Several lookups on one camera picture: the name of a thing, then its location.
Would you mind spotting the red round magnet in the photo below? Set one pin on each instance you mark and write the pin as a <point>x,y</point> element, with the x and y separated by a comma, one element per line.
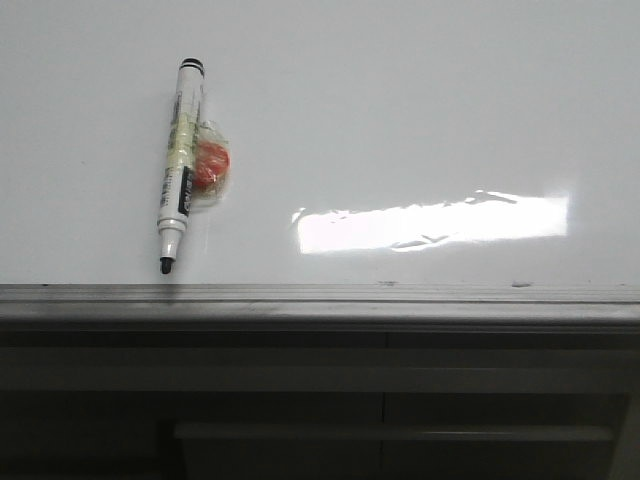
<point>212,166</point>

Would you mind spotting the white black whiteboard marker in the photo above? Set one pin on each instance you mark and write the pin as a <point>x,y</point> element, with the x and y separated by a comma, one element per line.
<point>177,188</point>

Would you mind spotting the white whiteboard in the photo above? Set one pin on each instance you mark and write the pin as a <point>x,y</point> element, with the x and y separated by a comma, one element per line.
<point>372,142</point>

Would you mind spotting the grey cabinet with drawers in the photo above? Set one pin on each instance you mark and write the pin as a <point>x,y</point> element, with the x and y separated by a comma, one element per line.
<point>231,405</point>

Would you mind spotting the grey aluminium whiteboard frame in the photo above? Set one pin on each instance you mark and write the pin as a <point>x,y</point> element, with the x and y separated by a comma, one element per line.
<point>350,308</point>

